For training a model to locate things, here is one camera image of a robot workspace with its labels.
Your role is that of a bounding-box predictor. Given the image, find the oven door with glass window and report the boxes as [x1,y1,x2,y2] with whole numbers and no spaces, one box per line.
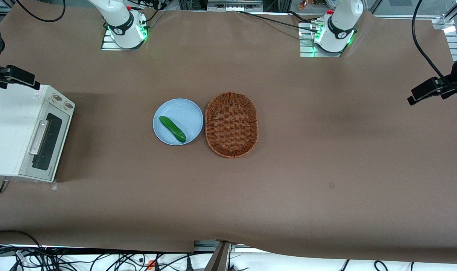
[19,99,72,183]

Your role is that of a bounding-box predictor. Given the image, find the aluminium frame beam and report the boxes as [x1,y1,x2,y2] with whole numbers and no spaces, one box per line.
[207,0,263,12]

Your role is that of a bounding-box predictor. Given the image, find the green cucumber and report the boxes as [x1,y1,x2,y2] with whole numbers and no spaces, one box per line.
[159,116,186,143]

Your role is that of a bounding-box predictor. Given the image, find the aluminium frame post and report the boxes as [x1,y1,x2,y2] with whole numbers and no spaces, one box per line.
[209,241,233,271]

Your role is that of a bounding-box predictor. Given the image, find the black camera on stand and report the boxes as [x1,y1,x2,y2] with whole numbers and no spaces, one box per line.
[407,53,457,106]
[0,61,41,90]

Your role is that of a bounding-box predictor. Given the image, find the silver oven door handle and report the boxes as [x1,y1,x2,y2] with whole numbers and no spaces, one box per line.
[29,120,50,156]

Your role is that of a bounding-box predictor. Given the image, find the light blue plate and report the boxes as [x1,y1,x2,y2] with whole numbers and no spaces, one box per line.
[152,98,204,146]

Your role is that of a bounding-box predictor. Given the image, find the white toaster oven body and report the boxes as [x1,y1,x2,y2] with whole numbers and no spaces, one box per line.
[0,84,75,183]

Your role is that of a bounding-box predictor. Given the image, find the brown wicker basket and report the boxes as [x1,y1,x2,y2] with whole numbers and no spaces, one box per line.
[205,92,259,158]

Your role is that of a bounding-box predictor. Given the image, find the brown table cloth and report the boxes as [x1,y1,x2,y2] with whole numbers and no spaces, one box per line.
[0,7,457,264]

